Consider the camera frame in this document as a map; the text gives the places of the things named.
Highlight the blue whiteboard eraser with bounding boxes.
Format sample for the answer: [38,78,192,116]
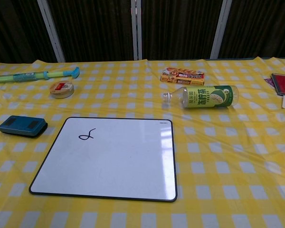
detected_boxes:
[0,115,48,139]

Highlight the white board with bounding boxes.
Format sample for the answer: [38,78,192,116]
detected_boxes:
[28,116,178,203]

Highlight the orange snack box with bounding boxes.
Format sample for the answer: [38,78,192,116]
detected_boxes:
[160,67,205,86]

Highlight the green label tea bottle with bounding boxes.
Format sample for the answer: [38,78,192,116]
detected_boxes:
[161,85,239,109]

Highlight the round tan tape roll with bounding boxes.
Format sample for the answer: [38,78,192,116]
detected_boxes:
[49,81,75,99]

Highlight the yellow checked tablecloth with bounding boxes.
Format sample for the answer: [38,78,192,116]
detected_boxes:
[0,56,285,228]

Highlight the green blue toy water pump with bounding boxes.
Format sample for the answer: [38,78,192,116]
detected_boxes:
[0,66,80,85]

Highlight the purple patterned card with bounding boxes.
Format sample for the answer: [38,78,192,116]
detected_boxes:
[263,77,276,88]

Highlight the silver screen frame post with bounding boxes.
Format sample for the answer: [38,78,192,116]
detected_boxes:
[131,0,143,60]
[37,0,66,63]
[209,0,233,59]

